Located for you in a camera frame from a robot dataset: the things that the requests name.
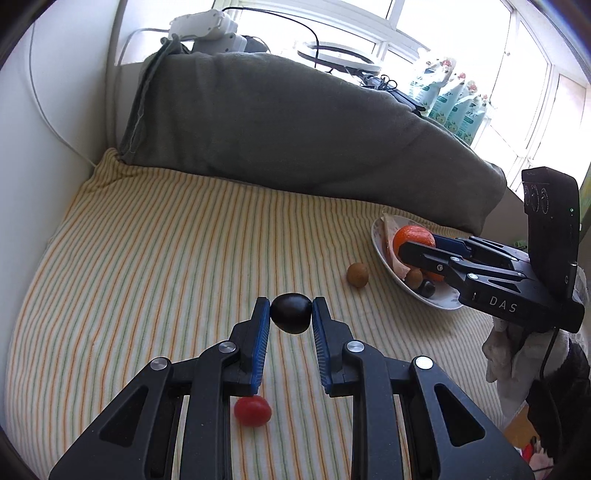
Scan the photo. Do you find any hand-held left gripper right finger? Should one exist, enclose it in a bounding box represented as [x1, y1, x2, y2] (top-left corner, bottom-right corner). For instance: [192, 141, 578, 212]
[311, 297, 533, 480]

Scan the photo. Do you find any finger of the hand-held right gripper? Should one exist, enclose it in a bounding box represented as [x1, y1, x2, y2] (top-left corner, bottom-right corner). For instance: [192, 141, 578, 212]
[433, 233, 533, 266]
[398, 240, 529, 298]

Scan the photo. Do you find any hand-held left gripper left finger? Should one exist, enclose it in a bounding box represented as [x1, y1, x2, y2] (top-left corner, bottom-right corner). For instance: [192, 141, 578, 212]
[48, 297, 271, 480]

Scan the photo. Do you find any peeled pomelo segment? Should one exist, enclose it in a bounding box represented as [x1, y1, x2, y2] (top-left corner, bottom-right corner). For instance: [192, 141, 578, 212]
[381, 216, 413, 280]

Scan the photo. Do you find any white plate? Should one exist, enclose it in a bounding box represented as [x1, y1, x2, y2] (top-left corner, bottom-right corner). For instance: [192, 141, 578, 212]
[372, 215, 465, 311]

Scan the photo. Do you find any dark plum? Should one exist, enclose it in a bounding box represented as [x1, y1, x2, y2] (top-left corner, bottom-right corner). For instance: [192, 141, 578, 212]
[270, 292, 311, 335]

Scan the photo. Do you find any person's right forearm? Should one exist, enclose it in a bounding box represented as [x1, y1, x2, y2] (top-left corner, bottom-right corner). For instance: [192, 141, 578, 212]
[526, 339, 591, 462]

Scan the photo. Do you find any person's right hand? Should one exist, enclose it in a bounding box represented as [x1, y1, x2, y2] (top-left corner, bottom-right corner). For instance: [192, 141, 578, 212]
[482, 316, 573, 418]

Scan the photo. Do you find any small red tomato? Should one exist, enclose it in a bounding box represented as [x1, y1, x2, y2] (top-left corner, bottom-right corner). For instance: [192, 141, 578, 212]
[233, 395, 273, 428]

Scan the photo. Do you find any floral print packet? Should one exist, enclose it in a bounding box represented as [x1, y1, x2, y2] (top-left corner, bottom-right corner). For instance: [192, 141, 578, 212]
[409, 58, 452, 117]
[431, 71, 468, 126]
[462, 95, 492, 145]
[450, 80, 482, 139]

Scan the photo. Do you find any striped blanket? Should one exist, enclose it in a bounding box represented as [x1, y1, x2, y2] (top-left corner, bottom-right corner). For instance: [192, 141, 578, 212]
[4, 148, 515, 480]

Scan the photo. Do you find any dark object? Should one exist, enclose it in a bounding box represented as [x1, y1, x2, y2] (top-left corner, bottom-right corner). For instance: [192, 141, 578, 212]
[360, 74, 428, 117]

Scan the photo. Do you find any grey pillow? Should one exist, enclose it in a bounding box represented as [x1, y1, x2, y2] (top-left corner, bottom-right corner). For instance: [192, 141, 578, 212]
[117, 39, 509, 236]

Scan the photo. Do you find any pink red object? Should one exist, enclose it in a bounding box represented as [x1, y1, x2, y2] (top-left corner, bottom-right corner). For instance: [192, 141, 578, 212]
[519, 434, 550, 472]

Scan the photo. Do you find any white device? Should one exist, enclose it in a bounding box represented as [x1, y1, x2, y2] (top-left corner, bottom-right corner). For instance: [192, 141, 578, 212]
[167, 9, 249, 52]

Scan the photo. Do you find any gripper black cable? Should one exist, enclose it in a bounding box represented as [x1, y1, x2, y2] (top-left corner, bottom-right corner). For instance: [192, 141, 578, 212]
[538, 327, 560, 386]

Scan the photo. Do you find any white window frame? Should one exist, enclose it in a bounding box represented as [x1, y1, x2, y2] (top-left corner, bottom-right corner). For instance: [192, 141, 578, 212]
[222, 0, 591, 185]

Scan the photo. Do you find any white ring light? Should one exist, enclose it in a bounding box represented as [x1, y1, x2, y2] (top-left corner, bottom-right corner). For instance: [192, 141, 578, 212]
[297, 40, 382, 75]

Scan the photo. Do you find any white cable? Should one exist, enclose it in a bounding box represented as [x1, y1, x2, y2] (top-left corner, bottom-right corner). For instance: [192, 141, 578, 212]
[28, 22, 99, 168]

